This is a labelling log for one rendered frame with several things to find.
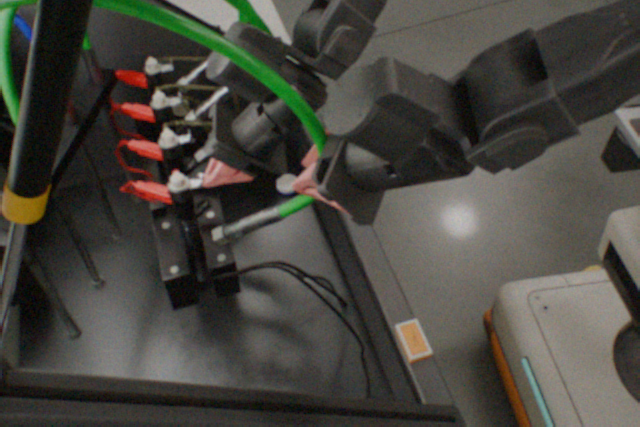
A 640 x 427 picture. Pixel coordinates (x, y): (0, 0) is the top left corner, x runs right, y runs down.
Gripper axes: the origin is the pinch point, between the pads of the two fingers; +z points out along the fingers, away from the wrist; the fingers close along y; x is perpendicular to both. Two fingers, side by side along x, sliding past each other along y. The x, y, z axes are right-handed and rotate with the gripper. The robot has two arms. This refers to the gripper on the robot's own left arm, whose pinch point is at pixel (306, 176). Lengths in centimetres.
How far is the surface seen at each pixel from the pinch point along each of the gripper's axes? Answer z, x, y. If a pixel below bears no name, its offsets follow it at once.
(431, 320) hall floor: 78, 106, -32
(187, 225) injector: 24.7, 1.1, 3.0
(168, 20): -6.0, -21.1, 0.1
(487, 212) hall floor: 79, 119, -78
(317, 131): -6.6, -4.7, -0.7
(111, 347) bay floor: 43.8, 7.4, 18.5
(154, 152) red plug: 28.5, -6.5, -4.3
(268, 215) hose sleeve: 5.6, 1.0, 3.6
